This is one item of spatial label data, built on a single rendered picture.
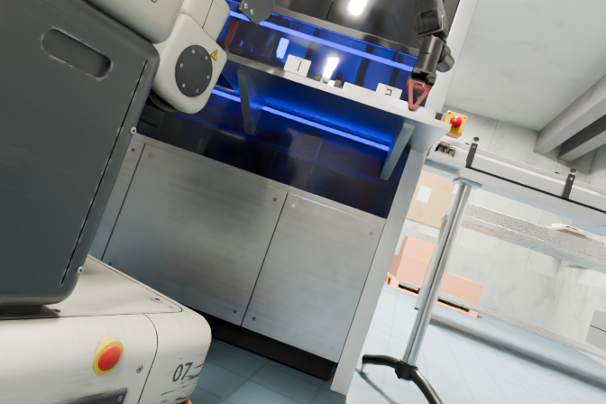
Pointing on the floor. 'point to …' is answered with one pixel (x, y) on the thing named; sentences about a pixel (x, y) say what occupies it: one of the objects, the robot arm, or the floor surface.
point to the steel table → (573, 250)
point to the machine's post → (408, 183)
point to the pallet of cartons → (400, 269)
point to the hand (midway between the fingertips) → (412, 106)
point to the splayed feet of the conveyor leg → (401, 373)
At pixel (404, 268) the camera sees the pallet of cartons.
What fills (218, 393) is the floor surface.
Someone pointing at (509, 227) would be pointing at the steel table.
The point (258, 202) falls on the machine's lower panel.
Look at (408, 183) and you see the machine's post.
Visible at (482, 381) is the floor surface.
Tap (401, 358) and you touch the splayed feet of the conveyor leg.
